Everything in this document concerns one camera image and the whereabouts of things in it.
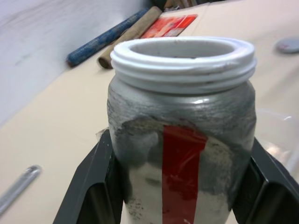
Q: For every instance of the silver pen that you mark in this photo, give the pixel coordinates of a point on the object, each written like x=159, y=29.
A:
x=17, y=186

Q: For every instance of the brown cardboard tube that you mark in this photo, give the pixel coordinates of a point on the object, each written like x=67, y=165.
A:
x=130, y=35

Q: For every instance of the blue roll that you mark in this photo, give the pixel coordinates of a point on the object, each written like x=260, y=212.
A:
x=105, y=39

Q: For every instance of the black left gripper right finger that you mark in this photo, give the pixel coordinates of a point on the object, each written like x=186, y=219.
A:
x=271, y=184

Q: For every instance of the silver jar with red tape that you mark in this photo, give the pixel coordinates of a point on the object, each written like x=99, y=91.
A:
x=180, y=130

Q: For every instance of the grey round jar lid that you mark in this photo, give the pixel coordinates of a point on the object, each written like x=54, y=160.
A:
x=287, y=45

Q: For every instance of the red printed packet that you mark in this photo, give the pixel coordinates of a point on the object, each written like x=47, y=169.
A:
x=171, y=25

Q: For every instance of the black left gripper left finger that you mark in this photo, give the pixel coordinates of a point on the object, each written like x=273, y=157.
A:
x=88, y=186

